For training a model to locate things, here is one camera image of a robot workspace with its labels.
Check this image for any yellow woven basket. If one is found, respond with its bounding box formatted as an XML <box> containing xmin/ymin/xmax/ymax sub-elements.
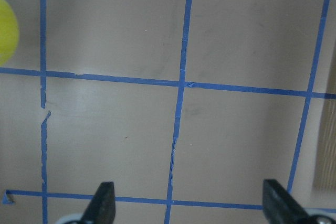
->
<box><xmin>313</xmin><ymin>96</ymin><xmax>335</xmax><ymax>193</ymax></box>

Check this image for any yellow tape roll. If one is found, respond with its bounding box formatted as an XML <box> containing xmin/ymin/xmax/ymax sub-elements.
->
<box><xmin>1</xmin><ymin>0</ymin><xmax>19</xmax><ymax>66</ymax></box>

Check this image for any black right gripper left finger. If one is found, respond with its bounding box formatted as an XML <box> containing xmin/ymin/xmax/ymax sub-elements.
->
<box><xmin>79</xmin><ymin>182</ymin><xmax>116</xmax><ymax>224</ymax></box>

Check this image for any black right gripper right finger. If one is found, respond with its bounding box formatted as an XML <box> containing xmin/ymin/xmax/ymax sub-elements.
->
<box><xmin>262</xmin><ymin>179</ymin><xmax>335</xmax><ymax>224</ymax></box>

